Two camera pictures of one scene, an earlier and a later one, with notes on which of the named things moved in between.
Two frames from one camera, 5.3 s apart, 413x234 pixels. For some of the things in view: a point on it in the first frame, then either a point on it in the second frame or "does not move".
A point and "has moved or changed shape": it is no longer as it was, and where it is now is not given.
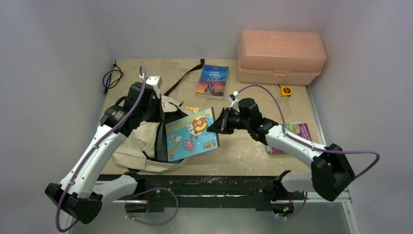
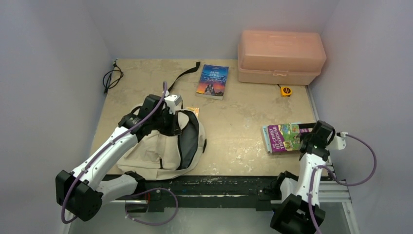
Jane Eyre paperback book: x=212 y=82 does not move
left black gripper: x=160 y=113 to x=174 y=128
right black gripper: x=227 y=119 to x=307 y=139
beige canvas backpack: x=144 y=149 has moved or changed shape
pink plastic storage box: x=280 y=57 does not move
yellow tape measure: x=286 y=91 does not move
